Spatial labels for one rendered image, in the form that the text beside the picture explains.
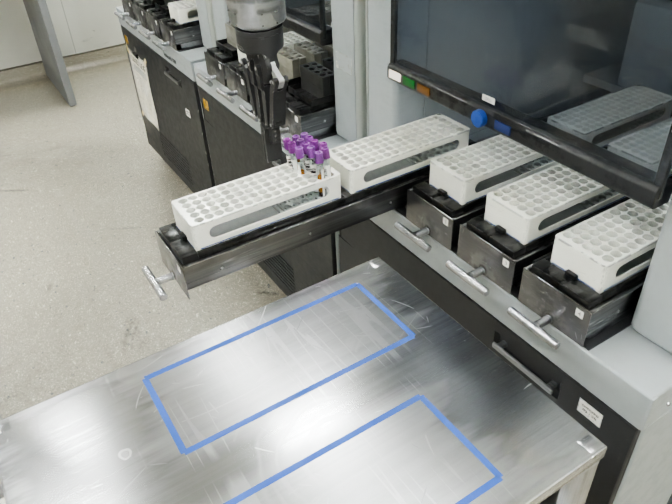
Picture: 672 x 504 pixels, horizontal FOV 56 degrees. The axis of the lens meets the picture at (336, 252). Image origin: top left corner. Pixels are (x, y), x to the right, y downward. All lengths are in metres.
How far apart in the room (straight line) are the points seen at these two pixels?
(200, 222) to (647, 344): 0.73
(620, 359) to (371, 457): 0.45
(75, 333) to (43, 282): 0.35
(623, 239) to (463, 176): 0.30
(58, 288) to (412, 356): 1.85
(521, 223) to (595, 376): 0.26
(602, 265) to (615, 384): 0.18
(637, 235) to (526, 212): 0.17
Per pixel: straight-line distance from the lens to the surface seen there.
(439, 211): 1.18
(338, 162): 1.21
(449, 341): 0.89
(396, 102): 1.36
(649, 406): 1.02
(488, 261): 1.12
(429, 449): 0.77
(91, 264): 2.60
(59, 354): 2.25
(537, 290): 1.06
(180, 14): 2.32
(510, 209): 1.09
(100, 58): 4.71
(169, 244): 1.14
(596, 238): 1.05
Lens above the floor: 1.44
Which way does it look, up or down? 36 degrees down
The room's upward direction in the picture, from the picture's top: 3 degrees counter-clockwise
